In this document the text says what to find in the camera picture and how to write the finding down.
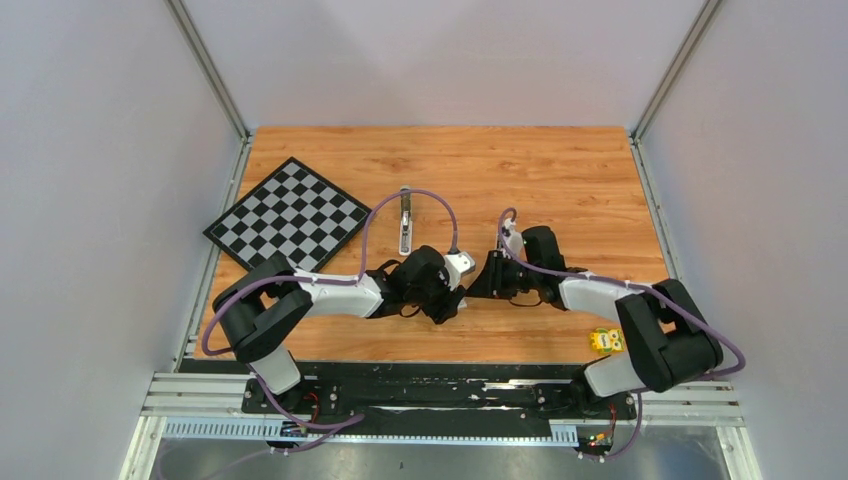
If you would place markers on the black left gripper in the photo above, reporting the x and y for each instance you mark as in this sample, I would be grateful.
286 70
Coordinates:
449 307

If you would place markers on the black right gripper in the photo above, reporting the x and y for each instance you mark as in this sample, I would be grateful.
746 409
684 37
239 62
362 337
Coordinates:
491 282

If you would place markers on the grey white stapler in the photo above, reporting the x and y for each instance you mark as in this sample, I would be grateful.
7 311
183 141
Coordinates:
405 230

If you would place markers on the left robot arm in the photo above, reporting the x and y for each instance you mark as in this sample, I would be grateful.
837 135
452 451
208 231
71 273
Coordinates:
259 311

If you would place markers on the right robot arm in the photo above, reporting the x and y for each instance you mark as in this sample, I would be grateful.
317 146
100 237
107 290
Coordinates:
661 327

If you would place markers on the yellow green toy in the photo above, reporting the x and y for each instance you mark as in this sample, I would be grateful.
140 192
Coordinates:
607 341

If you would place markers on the black white checkerboard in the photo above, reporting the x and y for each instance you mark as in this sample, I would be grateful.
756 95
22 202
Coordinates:
294 212

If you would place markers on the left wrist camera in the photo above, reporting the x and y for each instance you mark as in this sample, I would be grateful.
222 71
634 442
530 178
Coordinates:
460 263

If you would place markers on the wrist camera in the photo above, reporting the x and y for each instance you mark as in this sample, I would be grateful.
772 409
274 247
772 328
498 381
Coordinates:
460 263
510 241

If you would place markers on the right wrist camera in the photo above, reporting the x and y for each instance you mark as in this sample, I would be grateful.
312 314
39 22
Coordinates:
510 241

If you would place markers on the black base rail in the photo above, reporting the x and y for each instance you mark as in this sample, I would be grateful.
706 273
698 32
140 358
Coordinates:
441 400

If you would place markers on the right aluminium frame post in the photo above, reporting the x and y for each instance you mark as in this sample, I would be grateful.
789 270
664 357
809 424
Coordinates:
694 34

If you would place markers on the aluminium frame post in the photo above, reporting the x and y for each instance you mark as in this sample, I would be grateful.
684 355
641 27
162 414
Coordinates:
193 37
694 34

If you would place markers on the left aluminium frame post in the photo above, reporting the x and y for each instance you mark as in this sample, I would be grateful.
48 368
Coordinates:
193 37

